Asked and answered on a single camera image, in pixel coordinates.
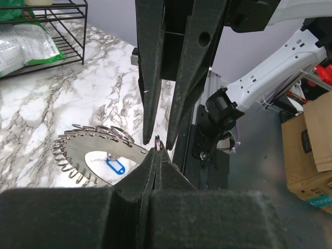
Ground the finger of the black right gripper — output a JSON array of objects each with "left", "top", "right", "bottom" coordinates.
[
  {"left": 165, "top": 1, "right": 227, "bottom": 149},
  {"left": 135, "top": 1, "right": 165, "bottom": 145}
]

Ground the blue tag key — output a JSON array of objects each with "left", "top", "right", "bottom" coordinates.
[{"left": 105, "top": 153, "right": 126, "bottom": 175}]

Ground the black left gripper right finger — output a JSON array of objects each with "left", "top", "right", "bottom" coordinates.
[{"left": 153, "top": 149, "right": 197, "bottom": 248}]

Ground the metal disc with keyrings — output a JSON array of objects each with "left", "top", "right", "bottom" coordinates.
[{"left": 52, "top": 124, "right": 148, "bottom": 186}]

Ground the cardboard box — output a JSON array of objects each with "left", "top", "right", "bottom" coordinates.
[{"left": 282, "top": 92, "right": 331, "bottom": 213}]

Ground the green white snack pouch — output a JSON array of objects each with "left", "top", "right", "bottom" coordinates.
[{"left": 1, "top": 23, "right": 65, "bottom": 77}]

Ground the black wire rack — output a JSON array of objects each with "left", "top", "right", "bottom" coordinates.
[{"left": 1, "top": 1, "right": 88, "bottom": 79}]

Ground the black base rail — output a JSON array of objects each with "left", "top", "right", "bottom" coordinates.
[{"left": 173, "top": 104, "right": 230, "bottom": 190}]

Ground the cream pump soap bottle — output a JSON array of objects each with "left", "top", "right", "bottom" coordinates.
[{"left": 25, "top": 0, "right": 54, "bottom": 6}]

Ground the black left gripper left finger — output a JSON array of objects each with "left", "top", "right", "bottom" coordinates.
[{"left": 111, "top": 149, "right": 157, "bottom": 248}]

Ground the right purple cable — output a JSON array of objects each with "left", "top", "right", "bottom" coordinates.
[{"left": 217, "top": 75, "right": 304, "bottom": 155}]

